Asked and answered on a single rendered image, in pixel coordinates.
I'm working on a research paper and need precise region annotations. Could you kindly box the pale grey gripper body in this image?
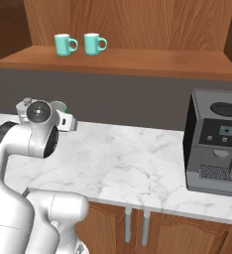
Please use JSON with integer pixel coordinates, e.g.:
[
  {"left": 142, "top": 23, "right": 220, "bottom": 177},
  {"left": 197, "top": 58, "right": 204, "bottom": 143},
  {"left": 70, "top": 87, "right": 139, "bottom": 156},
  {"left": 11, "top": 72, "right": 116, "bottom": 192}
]
[{"left": 68, "top": 117, "right": 79, "bottom": 132}]

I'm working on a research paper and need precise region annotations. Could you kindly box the green mug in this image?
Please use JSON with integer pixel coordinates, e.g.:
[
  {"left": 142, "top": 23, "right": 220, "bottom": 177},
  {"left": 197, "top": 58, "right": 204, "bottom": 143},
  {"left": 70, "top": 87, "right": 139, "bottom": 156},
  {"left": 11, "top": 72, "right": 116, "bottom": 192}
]
[{"left": 51, "top": 100, "right": 69, "bottom": 115}]

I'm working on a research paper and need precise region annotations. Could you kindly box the teal mug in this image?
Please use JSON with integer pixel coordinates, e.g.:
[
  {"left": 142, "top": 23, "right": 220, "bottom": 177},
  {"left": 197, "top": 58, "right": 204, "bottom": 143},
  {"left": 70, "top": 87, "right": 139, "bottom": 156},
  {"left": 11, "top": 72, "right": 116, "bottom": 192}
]
[
  {"left": 83, "top": 32, "right": 108, "bottom": 57},
  {"left": 54, "top": 33, "right": 79, "bottom": 58}
]

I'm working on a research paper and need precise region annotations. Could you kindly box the brown wooden cupboard door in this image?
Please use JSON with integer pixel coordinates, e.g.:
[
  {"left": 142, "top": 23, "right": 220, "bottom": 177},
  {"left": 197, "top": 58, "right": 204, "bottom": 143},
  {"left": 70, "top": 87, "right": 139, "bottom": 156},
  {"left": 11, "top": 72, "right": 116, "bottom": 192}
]
[
  {"left": 75, "top": 200, "right": 128, "bottom": 254},
  {"left": 147, "top": 210, "right": 232, "bottom": 254}
]

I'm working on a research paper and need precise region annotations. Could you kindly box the dark grey coffee machine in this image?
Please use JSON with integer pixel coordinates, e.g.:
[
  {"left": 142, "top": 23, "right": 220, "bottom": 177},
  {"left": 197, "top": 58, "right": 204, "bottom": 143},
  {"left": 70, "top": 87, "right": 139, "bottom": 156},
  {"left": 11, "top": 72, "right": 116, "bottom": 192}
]
[{"left": 182, "top": 89, "right": 232, "bottom": 199}]

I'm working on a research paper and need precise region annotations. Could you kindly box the open wooden wall cabinet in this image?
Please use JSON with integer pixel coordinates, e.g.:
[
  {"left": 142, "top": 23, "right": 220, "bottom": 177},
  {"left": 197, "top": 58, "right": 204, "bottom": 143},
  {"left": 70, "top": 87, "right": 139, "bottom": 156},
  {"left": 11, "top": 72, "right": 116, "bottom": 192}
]
[{"left": 0, "top": 0, "right": 232, "bottom": 82}]

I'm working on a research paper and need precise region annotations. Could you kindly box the grey cupboard door handle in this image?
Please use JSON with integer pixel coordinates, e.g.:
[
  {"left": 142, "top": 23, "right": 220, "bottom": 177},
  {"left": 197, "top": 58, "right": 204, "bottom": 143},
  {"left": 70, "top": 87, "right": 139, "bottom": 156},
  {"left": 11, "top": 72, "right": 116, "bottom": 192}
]
[
  {"left": 141, "top": 208, "right": 152, "bottom": 247},
  {"left": 124, "top": 205, "right": 133, "bottom": 243}
]

